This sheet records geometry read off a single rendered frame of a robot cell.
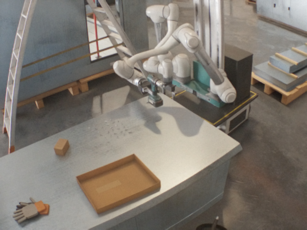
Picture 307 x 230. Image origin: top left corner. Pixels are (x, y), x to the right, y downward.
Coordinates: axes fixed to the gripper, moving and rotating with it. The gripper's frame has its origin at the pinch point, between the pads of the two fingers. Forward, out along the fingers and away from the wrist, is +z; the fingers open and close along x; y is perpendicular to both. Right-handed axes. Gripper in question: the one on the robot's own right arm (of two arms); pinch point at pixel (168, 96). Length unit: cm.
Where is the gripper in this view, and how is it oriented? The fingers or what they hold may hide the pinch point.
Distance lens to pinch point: 283.1
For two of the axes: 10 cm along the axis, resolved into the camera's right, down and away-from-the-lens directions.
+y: 7.7, -3.8, 5.1
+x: -6.3, -3.8, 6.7
